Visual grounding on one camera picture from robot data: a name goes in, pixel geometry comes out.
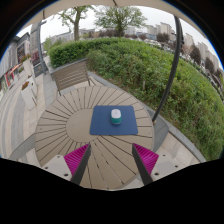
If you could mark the round-crowned tree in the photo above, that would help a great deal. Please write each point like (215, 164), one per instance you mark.
(120, 18)

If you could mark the thin-crowned tree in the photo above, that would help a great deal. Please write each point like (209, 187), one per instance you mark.
(76, 23)

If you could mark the beige umbrella canopy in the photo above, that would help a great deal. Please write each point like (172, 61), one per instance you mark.
(110, 2)

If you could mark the storefront building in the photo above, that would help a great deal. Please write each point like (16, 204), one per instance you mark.
(11, 63)

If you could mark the distant apartment buildings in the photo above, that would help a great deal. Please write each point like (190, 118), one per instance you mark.
(165, 30)

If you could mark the low white flower planter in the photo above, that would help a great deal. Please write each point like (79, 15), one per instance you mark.
(28, 96)

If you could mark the grey sign pillar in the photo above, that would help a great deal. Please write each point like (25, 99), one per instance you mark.
(35, 46)

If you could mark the tall white flower planter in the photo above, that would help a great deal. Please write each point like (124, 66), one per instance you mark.
(27, 66)

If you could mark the white and teal computer mouse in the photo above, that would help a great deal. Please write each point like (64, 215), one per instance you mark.
(116, 115)

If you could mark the slatted wooden chair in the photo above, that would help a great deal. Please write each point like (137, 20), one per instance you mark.
(71, 75)

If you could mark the green hedge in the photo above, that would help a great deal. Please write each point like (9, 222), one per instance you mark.
(140, 63)

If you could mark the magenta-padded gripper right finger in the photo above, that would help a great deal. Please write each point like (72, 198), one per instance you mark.
(146, 158)

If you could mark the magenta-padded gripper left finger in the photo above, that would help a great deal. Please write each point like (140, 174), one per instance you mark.
(76, 159)

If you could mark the blue mouse pad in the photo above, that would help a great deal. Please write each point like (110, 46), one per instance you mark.
(100, 123)

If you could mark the curved black umbrella pole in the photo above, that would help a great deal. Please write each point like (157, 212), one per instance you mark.
(173, 66)

